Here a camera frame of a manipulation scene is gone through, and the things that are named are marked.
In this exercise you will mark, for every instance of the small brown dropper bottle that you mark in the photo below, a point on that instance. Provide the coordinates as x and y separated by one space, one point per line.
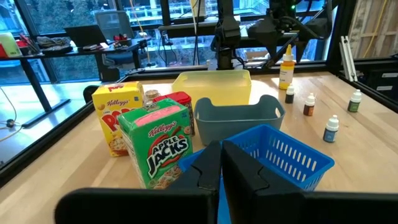
309 109

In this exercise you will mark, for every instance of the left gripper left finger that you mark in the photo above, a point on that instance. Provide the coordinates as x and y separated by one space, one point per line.
192 199

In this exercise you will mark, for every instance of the dark grey office desk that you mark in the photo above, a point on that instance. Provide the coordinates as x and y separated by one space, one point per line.
186 27

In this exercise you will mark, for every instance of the small blue dropper bottle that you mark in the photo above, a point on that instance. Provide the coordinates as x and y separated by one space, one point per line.
329 134

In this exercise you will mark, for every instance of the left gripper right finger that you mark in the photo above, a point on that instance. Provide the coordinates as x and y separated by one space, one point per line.
258 199

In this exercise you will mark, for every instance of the black storage case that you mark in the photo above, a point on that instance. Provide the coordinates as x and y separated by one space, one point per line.
385 84

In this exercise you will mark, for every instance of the plywood board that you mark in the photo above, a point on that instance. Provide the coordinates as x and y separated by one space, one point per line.
373 28

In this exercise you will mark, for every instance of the grey mesh office chair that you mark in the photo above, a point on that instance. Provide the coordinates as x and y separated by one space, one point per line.
115 25

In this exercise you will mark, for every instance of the silver aluminium bracket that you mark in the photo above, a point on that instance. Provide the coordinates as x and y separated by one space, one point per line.
348 59

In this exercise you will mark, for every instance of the clear glass spice jar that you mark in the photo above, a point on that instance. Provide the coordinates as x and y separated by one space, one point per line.
151 95

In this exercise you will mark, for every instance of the small red gadget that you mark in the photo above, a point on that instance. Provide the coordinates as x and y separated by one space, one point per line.
119 38

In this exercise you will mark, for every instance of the yellow plastic bin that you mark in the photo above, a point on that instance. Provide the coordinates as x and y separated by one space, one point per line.
211 87

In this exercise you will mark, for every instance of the yellow Corn Pops cereal box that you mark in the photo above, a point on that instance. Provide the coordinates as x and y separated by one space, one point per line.
115 118

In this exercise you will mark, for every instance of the small green dropper bottle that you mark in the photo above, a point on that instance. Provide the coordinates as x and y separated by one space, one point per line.
354 105

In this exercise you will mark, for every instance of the paprika tin with red lid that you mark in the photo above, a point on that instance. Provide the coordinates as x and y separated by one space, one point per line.
177 97

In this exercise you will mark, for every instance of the black office desk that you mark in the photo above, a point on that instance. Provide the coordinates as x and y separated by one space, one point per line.
77 52

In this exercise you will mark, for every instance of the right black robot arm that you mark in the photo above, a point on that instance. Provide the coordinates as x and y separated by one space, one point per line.
228 34

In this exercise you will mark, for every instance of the orange-yellow squeeze bottle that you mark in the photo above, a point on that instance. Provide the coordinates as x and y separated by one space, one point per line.
286 71

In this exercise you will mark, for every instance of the grey cloth bag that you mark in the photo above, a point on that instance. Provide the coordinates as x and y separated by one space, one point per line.
53 43

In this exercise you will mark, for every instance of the thin wooden pole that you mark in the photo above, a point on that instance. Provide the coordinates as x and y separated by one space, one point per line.
141 31

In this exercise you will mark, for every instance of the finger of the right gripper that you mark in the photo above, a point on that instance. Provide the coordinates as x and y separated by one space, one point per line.
301 49
267 35

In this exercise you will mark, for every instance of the blue slotted plastic basket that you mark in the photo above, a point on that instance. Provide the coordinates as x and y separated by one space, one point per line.
280 155

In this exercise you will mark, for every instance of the green Apple Jacks cereal box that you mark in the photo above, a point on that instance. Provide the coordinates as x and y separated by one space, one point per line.
155 146

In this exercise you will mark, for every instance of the black laptop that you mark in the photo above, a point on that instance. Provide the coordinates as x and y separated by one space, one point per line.
84 35

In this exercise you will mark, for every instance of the pale green plastic container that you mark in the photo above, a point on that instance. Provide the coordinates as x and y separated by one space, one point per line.
8 43

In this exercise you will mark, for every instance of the small black dropper bottle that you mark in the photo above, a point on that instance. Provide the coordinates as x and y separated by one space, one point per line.
289 97

